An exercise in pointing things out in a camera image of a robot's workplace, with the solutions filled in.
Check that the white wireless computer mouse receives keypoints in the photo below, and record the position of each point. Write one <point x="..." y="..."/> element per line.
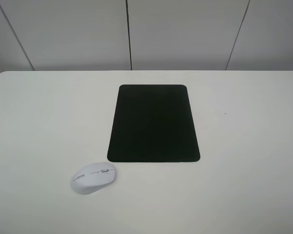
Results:
<point x="92" y="178"/>

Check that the black rectangular mouse pad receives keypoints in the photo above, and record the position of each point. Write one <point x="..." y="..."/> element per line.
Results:
<point x="153" y="123"/>

